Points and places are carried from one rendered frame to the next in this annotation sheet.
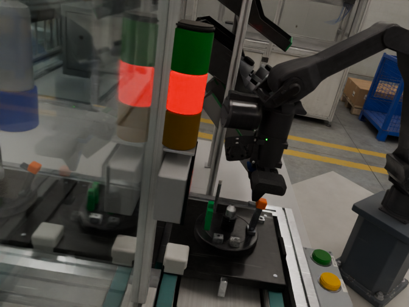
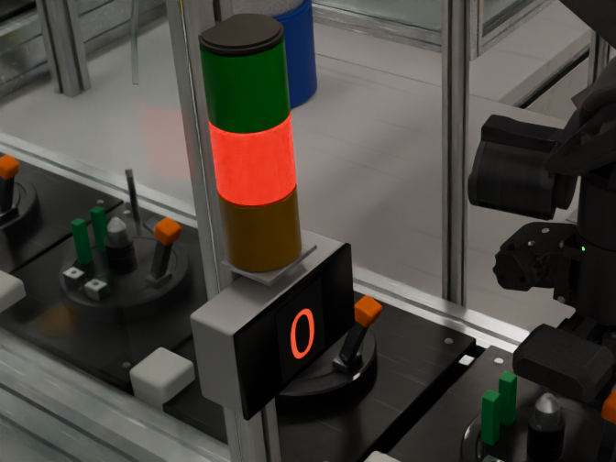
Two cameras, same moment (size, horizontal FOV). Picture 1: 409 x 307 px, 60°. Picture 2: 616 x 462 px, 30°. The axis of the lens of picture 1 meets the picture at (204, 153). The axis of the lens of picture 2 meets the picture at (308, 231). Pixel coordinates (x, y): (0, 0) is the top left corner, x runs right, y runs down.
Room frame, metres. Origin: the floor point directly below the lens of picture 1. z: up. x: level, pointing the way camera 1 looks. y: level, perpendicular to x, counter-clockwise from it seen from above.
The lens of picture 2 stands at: (-0.01, -0.39, 1.68)
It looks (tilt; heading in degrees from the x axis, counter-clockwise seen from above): 33 degrees down; 41
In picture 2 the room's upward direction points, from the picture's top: 4 degrees counter-clockwise
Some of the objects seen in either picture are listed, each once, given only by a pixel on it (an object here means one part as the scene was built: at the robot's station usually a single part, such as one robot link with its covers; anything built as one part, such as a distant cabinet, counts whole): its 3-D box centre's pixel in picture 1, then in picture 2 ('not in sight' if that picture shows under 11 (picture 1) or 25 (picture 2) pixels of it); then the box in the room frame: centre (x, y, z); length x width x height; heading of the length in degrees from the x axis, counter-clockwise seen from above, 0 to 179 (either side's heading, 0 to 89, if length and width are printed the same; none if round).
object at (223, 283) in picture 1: (222, 287); not in sight; (0.50, -0.08, 0.95); 0.01 x 0.01 x 0.04; 1
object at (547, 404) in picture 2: (230, 209); (547, 407); (0.63, -0.08, 1.04); 0.02 x 0.02 x 0.03
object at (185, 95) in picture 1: (185, 89); (253, 150); (0.44, 0.04, 1.33); 0.05 x 0.05 x 0.05
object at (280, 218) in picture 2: (180, 125); (260, 218); (0.44, 0.04, 1.28); 0.05 x 0.05 x 0.05
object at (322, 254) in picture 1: (321, 258); not in sight; (0.62, -0.29, 0.96); 0.04 x 0.04 x 0.02
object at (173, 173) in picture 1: (181, 120); (258, 208); (0.44, 0.04, 1.29); 0.12 x 0.05 x 0.25; 1
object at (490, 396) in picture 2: (208, 219); (490, 417); (0.61, -0.03, 1.01); 0.01 x 0.01 x 0.05; 1
